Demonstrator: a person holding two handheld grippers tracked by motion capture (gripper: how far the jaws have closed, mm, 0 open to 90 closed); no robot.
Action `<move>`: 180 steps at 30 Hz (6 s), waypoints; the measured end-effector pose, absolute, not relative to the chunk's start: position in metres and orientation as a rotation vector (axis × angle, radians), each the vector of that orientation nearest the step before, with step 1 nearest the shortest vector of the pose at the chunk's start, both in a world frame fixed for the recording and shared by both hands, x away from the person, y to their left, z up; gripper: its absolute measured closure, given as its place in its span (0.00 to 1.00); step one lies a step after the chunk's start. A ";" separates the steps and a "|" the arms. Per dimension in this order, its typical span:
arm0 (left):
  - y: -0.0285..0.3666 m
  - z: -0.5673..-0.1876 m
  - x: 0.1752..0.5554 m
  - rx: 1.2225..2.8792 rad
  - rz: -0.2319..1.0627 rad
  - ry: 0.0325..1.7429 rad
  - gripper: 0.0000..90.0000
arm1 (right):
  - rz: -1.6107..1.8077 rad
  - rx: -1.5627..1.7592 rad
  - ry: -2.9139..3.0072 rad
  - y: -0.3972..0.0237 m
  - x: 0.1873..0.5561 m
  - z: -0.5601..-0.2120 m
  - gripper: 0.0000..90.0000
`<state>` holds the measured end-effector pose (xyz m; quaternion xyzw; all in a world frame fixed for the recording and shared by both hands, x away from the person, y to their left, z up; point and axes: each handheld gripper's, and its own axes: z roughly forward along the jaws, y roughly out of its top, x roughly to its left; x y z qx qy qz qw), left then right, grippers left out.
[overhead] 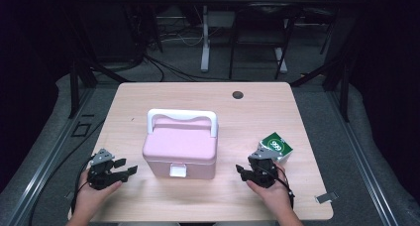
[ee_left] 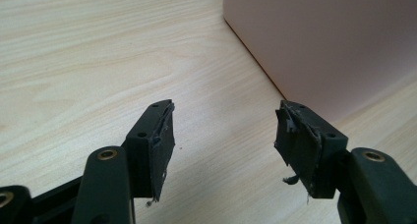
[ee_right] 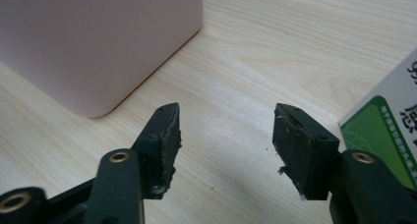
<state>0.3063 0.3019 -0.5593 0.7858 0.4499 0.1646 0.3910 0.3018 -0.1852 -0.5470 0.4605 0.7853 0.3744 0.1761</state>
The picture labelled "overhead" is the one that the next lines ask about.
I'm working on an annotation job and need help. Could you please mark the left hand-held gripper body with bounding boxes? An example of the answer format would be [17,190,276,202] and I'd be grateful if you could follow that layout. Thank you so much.
[87,148,122,190]

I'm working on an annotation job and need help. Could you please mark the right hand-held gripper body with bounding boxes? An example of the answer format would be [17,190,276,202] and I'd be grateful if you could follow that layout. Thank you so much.
[248,148,281,189]

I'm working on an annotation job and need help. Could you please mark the green and white carton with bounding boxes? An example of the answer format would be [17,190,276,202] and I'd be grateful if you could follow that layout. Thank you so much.
[258,132,294,165]

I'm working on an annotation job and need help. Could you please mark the pink storage box white handle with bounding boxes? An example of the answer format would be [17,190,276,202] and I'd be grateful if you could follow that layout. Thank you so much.
[142,108,219,180]

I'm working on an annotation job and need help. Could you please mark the person's right hand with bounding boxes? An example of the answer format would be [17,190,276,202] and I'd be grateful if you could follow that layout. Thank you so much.
[247,163,293,217]

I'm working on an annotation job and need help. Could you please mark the person's left hand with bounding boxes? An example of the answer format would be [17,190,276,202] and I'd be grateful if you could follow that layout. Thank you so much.
[73,169,123,218]

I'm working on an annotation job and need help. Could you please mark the white desk leg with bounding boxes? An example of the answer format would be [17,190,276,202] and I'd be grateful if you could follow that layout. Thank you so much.
[200,5,211,73]
[274,47,288,74]

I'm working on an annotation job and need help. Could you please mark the black chair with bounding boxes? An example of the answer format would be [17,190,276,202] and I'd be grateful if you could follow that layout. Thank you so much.
[228,2,303,81]

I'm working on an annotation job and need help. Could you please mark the left hand-held gripper cable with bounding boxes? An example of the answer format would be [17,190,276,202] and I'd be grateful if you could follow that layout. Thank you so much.
[29,119,107,226]

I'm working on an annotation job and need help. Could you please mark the hand-held gripper cable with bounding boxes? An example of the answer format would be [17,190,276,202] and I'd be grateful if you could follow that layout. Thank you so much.
[29,119,107,226]
[261,165,296,209]

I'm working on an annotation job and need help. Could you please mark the right hand-held gripper cable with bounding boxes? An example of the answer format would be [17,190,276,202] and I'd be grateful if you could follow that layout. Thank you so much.
[261,165,296,209]

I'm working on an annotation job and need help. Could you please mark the black metal frame post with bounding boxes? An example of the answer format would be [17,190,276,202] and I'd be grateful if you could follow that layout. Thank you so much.
[66,52,133,120]
[289,52,352,123]

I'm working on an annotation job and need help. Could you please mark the black floor cables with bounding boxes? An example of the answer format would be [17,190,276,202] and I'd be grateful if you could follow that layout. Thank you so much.
[143,53,232,83]

